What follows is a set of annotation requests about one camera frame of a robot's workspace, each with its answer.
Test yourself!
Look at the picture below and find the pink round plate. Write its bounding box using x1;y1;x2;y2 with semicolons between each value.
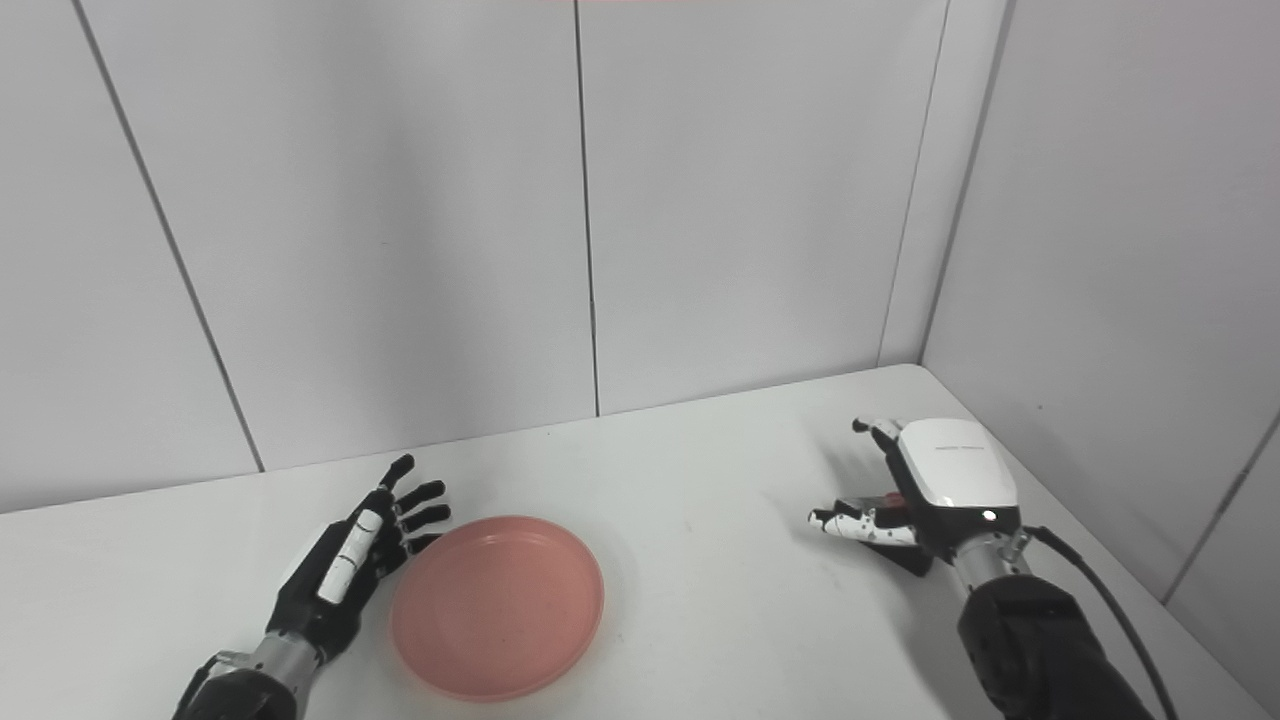
389;516;606;702

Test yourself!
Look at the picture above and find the chocolate cake slice with fruit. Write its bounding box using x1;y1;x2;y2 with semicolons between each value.
848;490;935;578

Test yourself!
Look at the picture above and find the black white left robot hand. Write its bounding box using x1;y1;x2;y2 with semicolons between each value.
264;455;453;663

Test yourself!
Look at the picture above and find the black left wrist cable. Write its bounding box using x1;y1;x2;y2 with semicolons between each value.
182;651;253;706

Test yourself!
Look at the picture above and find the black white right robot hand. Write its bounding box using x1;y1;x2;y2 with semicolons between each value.
808;417;1024;564

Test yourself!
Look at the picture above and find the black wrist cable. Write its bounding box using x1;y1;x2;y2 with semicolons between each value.
182;651;253;706
1020;524;1182;720

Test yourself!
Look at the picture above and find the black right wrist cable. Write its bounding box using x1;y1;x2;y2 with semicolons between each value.
1020;524;1182;720

